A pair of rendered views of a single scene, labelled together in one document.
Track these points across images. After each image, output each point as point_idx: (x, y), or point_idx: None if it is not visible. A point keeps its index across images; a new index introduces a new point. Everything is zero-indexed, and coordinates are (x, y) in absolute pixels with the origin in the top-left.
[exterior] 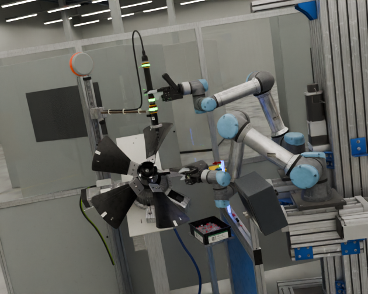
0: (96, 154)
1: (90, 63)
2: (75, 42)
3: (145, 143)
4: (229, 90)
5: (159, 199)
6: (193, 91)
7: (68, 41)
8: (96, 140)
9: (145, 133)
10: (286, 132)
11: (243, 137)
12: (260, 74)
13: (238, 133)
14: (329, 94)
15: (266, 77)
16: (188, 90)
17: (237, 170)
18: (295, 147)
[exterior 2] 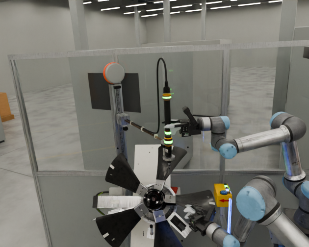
0: (110, 168)
1: (122, 73)
2: (112, 51)
3: (157, 162)
4: (254, 137)
5: (160, 232)
6: (213, 129)
7: (106, 50)
8: (119, 140)
9: (160, 152)
10: (303, 178)
11: (269, 224)
12: (291, 122)
13: (263, 219)
14: None
15: (299, 129)
16: (207, 128)
17: (247, 233)
18: None
